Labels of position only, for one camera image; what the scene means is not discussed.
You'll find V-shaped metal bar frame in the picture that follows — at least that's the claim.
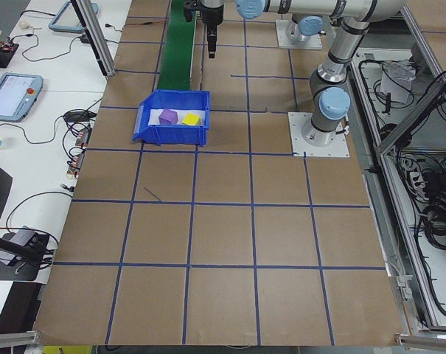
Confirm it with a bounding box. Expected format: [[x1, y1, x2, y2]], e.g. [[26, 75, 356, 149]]
[[349, 0, 446, 333]]

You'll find blue plastic storage bin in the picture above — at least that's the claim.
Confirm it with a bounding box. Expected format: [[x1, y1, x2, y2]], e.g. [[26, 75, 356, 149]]
[[131, 89, 212, 148]]

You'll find black camera stand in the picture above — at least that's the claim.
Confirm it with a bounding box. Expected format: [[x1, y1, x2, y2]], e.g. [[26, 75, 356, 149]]
[[0, 228, 51, 282]]

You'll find aluminium profile post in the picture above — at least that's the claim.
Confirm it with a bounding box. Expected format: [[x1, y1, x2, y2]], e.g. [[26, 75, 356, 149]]
[[70, 0, 116, 77]]

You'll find purple foam cube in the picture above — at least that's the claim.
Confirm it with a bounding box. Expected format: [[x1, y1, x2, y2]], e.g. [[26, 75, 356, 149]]
[[158, 108, 178, 125]]

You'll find black power adapter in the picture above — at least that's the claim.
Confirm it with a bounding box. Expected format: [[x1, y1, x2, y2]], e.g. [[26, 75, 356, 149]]
[[63, 109, 97, 122]]

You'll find black cable bundle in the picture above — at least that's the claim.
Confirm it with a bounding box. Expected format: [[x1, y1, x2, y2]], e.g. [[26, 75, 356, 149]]
[[414, 201, 446, 251]]

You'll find terminal strip with wires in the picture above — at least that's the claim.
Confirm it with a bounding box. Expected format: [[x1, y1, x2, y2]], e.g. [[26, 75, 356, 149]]
[[66, 124, 94, 180]]

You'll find grey camera box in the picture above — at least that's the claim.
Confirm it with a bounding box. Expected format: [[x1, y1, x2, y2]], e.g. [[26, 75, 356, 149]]
[[10, 227, 39, 246]]

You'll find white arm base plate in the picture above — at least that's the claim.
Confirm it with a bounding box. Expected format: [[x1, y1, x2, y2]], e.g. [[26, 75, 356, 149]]
[[288, 111, 352, 159], [275, 18, 324, 49]]

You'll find aluminium profile bar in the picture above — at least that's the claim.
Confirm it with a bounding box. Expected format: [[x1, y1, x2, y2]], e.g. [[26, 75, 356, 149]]
[[0, 330, 42, 347], [394, 333, 446, 350]]

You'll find crumpled white paper bag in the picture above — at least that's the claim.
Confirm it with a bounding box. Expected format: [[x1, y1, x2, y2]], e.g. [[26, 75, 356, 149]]
[[379, 60, 417, 105]]

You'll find blue teach pendant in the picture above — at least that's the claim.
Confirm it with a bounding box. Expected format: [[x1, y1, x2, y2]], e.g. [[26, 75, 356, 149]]
[[48, 1, 84, 32], [0, 72, 44, 122]]

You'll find black electronics box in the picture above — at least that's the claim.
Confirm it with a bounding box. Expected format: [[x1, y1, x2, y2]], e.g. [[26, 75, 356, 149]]
[[0, 42, 20, 69]]

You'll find green conveyor belt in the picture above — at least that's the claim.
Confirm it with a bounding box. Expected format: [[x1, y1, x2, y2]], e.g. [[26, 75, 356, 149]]
[[156, 0, 198, 91]]

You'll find white power strip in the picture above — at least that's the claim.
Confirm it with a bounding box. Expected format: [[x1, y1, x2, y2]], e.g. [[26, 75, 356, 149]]
[[406, 167, 428, 192]]

